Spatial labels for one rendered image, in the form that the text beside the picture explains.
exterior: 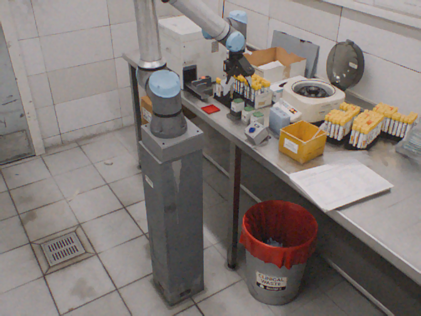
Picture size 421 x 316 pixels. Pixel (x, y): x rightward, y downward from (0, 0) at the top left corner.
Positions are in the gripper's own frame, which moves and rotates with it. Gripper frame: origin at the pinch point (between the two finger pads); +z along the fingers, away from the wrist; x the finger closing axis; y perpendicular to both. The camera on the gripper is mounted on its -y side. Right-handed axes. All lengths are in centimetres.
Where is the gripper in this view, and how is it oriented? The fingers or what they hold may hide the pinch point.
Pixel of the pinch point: (238, 92)
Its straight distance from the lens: 198.0
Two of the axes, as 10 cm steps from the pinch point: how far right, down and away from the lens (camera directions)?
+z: 0.0, 8.3, 5.5
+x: -8.3, 3.1, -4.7
